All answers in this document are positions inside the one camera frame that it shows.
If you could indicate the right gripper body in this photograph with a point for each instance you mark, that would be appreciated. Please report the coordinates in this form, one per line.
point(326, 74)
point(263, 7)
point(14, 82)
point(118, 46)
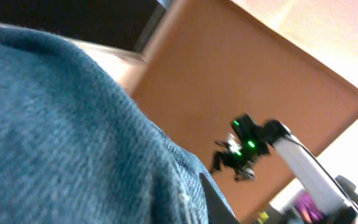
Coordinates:
point(241, 165)

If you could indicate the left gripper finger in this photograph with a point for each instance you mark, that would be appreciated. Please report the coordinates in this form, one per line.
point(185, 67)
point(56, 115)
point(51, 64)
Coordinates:
point(218, 213)

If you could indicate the dark blue jeans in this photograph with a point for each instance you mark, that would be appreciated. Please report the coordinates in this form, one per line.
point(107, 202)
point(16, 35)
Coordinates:
point(74, 147)

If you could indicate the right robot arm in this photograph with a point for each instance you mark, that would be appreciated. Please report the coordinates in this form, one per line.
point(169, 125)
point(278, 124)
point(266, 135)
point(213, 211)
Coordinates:
point(249, 142)

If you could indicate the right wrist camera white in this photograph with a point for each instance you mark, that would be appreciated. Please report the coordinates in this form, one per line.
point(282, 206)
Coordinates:
point(233, 146)

